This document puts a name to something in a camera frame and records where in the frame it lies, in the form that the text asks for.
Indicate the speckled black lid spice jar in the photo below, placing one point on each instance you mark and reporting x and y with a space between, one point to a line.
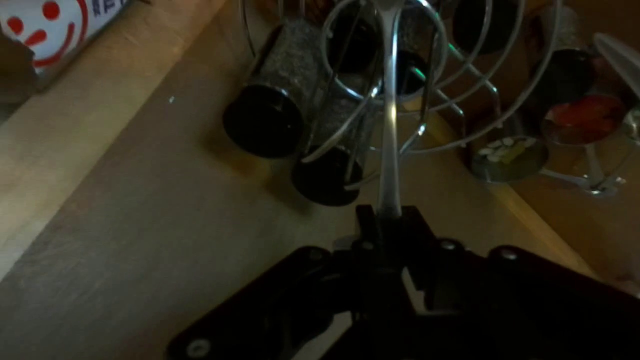
271 101

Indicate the labelled black lid spice jar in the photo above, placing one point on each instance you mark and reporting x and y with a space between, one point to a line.
331 170

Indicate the steel cup with yellow contents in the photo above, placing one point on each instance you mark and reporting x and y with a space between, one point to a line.
506 152

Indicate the smiley print paper bag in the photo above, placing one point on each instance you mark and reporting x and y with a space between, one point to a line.
50 31

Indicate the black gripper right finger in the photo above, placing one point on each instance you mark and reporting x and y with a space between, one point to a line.
410 231

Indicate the large steel measuring cup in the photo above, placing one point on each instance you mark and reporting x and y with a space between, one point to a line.
621 61

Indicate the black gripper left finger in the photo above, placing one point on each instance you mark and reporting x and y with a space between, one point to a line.
368 231

